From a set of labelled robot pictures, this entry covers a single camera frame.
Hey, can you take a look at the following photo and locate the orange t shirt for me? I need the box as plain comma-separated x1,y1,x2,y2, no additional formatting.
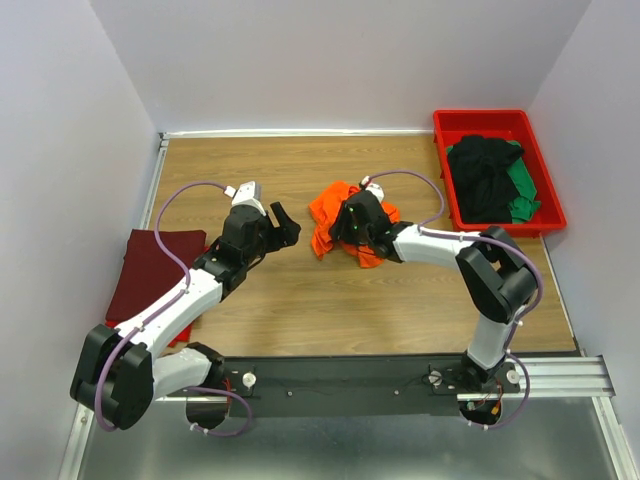
309,181,384,269

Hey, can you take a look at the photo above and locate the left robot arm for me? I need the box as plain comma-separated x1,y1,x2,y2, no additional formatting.
70,202,301,431

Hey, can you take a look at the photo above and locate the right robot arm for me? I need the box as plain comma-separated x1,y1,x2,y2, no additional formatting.
329,190,543,391

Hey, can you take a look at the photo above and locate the dark red folded shirt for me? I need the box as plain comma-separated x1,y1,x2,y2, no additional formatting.
105,230,206,327

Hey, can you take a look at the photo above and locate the bright red folded shirt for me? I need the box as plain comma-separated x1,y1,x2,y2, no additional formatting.
168,323,193,347

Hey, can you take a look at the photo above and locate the black t shirt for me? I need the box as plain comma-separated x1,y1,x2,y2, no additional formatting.
447,135,524,224

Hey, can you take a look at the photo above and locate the red plastic bin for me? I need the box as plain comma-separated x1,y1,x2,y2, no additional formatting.
433,109,567,238

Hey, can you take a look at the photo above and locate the green t shirt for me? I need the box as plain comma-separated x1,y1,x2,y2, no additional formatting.
507,157,541,224

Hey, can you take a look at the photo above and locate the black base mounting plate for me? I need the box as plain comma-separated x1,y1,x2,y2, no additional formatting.
164,352,526,429

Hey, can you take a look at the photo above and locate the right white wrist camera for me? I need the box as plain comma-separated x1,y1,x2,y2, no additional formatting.
364,183,385,203

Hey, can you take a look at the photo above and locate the aluminium extrusion rail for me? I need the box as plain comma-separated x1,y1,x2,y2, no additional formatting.
60,355,639,479

